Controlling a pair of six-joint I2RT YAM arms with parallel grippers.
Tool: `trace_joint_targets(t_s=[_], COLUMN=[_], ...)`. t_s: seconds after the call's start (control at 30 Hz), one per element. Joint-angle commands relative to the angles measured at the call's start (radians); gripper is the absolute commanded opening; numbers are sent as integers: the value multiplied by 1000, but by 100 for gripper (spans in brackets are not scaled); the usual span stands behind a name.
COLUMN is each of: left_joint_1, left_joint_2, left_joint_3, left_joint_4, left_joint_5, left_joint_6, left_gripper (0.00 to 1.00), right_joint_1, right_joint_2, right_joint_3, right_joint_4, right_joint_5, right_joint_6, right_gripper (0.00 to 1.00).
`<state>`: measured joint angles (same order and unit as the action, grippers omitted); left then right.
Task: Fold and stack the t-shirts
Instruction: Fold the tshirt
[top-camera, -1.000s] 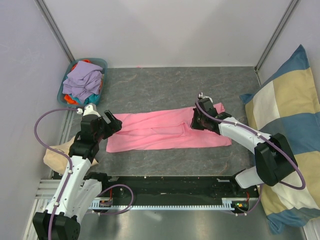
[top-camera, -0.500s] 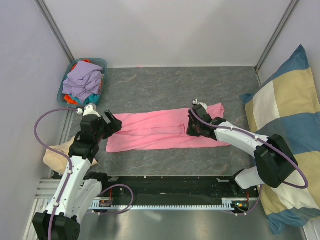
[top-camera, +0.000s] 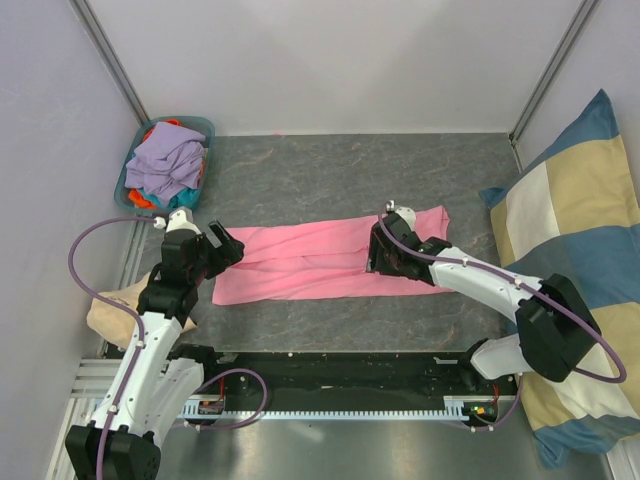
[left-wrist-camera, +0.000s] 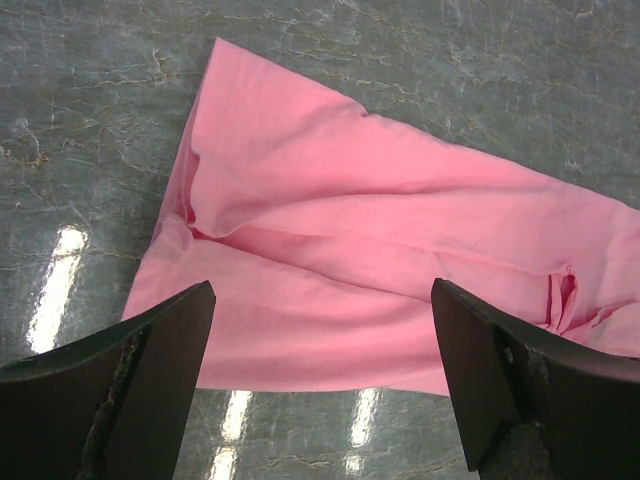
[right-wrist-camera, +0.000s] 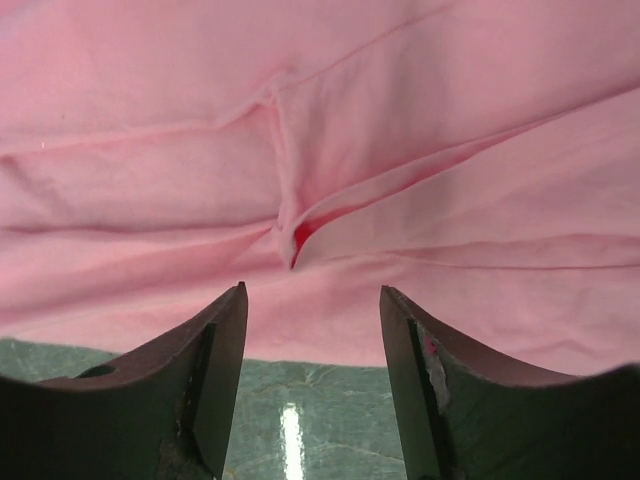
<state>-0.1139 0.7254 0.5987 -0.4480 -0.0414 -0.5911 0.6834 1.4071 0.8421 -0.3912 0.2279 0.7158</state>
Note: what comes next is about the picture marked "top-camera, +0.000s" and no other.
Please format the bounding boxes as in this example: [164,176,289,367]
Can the aluminium frame post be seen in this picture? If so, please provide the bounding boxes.
[508,0,600,148]
[69,0,150,124]

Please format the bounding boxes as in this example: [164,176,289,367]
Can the beige cloth bag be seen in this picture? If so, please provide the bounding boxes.
[85,279,199,349]

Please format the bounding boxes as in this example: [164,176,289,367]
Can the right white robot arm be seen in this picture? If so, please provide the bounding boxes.
[366,209,600,394]

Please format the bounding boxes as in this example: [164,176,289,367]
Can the teal t shirt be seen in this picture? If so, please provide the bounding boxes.
[144,188,198,208]

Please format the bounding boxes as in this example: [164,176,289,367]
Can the blue cream checked pillow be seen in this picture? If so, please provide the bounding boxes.
[481,91,639,468]

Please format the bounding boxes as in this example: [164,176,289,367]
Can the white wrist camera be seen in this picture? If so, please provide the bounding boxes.
[152,207,201,235]
[384,200,417,231]

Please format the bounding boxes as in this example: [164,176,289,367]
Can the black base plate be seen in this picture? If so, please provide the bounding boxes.
[170,345,516,411]

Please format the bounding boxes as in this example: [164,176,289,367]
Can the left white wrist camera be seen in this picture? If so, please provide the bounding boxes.
[152,207,201,235]

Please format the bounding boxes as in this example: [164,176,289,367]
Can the pink t shirt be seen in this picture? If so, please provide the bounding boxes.
[212,215,445,306]

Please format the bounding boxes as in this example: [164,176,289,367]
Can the teal plastic laundry basket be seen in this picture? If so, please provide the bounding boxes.
[114,116,215,215]

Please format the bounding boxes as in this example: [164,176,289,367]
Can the light blue cable duct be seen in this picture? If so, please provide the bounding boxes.
[177,397,498,422]

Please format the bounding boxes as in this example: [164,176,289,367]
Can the lilac t shirt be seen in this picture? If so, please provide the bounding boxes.
[124,122,207,201]

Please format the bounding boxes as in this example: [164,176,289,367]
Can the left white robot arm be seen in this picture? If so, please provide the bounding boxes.
[65,210,244,479]

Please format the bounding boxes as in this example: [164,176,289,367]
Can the right aluminium frame post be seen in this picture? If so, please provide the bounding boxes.
[508,0,600,148]

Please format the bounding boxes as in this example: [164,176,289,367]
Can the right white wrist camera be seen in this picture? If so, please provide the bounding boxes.
[384,200,417,231]

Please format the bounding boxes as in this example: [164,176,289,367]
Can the left aluminium frame post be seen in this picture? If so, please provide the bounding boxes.
[69,0,150,124]

